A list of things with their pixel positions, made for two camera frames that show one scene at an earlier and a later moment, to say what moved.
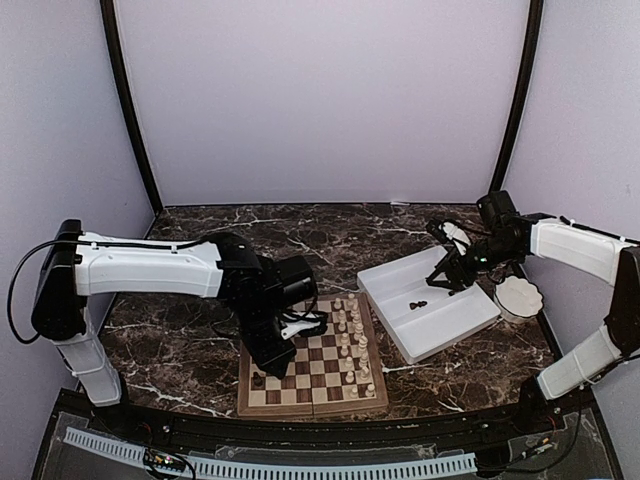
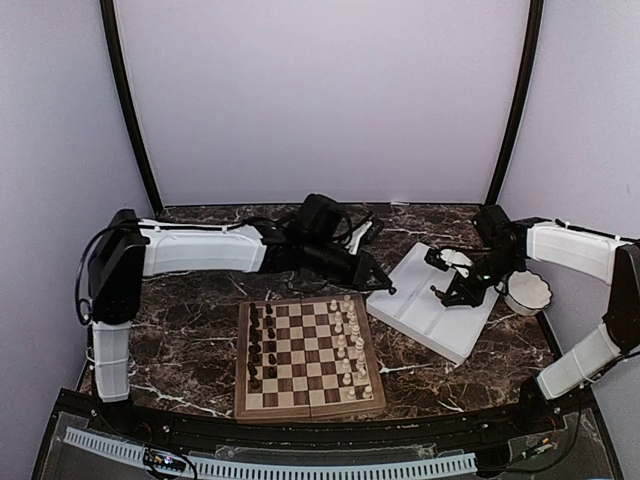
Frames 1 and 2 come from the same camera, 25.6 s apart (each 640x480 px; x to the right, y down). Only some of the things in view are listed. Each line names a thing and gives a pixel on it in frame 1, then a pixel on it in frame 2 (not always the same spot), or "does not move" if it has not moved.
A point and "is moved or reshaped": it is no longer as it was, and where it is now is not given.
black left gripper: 265,358 -> 367,265
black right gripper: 453,264 -> 468,295
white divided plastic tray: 422,319 is moved or reshaped
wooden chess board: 337,369 does not move
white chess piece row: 354,347 does not move
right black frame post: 523,99 does not move
